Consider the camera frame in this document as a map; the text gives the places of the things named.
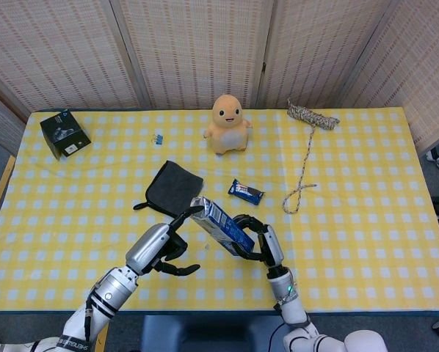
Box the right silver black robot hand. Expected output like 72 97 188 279
231 213 287 268

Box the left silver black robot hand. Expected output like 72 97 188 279
125 205 206 277

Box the blue toothpaste box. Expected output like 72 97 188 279
189 195 258 258

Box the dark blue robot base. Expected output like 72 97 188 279
140 314 290 352

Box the black cardboard product box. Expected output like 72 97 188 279
40 109 92 161

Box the blue snack bar wrapper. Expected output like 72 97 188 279
228 178 265 206

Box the dark grey folded cloth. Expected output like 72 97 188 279
132 160 205 221

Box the yellow white checkered tablecloth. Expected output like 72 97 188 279
0 106 439 315

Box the orange plush toy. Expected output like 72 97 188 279
203 94 254 155

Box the speckled white rope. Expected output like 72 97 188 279
282 97 341 215

